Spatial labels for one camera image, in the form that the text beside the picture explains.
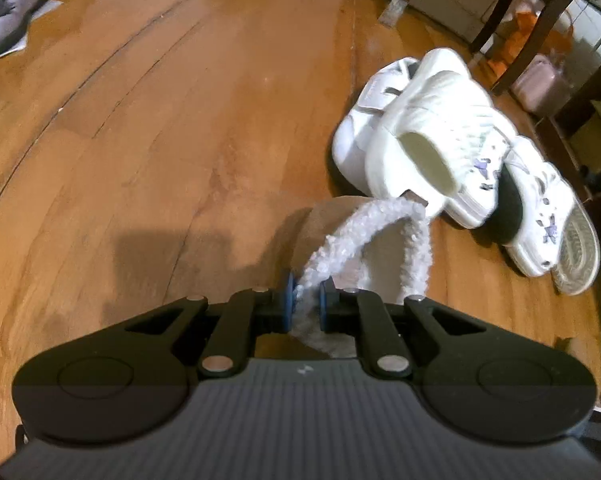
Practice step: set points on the grey chair leg sock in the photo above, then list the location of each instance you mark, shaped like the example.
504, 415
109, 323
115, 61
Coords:
393, 11

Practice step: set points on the pink bag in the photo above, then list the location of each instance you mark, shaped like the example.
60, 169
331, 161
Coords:
535, 85

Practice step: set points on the dark wooden shelf unit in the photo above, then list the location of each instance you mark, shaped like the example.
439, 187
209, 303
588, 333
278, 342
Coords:
565, 130

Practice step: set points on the orange bag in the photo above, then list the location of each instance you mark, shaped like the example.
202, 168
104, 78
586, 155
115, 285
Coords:
525, 25

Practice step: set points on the white NEON slide sandal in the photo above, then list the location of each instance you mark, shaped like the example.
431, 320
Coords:
445, 110

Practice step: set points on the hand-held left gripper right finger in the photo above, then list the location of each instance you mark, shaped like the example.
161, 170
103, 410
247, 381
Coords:
325, 307

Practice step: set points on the open cardboard box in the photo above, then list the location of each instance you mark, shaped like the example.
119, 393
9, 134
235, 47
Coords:
600, 130

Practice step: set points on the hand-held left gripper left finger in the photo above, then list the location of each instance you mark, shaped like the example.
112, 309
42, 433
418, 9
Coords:
284, 310

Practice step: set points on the white paper sheet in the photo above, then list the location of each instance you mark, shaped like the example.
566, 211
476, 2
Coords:
10, 54

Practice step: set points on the tan fleece-lined clog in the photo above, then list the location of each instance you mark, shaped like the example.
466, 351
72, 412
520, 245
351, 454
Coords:
330, 220

